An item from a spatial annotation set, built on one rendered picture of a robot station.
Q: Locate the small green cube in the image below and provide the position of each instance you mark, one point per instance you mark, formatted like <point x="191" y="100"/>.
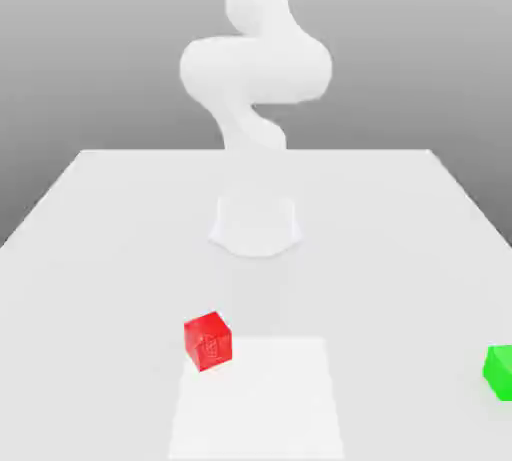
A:
<point x="500" y="373"/>

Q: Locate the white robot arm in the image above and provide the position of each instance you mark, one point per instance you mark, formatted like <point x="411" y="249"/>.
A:
<point x="256" y="69"/>

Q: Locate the small red cube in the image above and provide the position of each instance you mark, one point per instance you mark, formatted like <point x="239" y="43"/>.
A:
<point x="208" y="343"/>

